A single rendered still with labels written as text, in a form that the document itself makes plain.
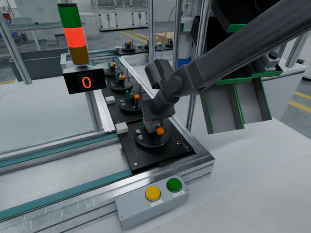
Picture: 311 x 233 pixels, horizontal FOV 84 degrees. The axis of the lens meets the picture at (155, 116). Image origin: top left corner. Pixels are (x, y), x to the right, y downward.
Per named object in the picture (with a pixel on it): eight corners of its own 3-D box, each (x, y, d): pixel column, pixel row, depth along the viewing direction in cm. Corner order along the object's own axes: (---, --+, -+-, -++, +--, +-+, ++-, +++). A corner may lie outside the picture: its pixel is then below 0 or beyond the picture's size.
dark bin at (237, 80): (249, 82, 60) (262, 66, 53) (214, 86, 57) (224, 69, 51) (218, 32, 73) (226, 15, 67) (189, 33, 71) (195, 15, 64)
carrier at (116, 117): (164, 117, 83) (165, 94, 76) (115, 129, 76) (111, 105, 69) (146, 95, 102) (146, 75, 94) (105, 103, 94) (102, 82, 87)
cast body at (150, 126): (160, 130, 63) (160, 114, 59) (149, 133, 62) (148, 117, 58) (152, 118, 70) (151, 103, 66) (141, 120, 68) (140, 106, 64)
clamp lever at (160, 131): (160, 142, 62) (164, 131, 56) (155, 143, 62) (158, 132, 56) (157, 133, 64) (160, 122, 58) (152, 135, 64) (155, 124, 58)
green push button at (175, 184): (183, 190, 52) (183, 186, 51) (171, 195, 51) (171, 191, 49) (176, 179, 55) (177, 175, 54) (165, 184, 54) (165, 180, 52)
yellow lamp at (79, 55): (90, 63, 53) (86, 46, 50) (73, 65, 52) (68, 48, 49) (89, 58, 57) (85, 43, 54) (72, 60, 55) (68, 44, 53)
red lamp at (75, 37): (86, 46, 50) (82, 27, 48) (68, 48, 49) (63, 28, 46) (85, 43, 54) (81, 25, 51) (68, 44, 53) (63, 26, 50)
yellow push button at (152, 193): (161, 199, 50) (162, 195, 48) (148, 204, 48) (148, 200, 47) (156, 187, 53) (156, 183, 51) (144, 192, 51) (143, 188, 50)
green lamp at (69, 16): (82, 27, 48) (77, 6, 45) (63, 28, 46) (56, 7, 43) (81, 25, 51) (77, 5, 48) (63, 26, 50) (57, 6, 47)
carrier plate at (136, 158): (194, 153, 64) (194, 149, 63) (132, 174, 57) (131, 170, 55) (165, 118, 82) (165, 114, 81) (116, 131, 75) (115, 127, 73)
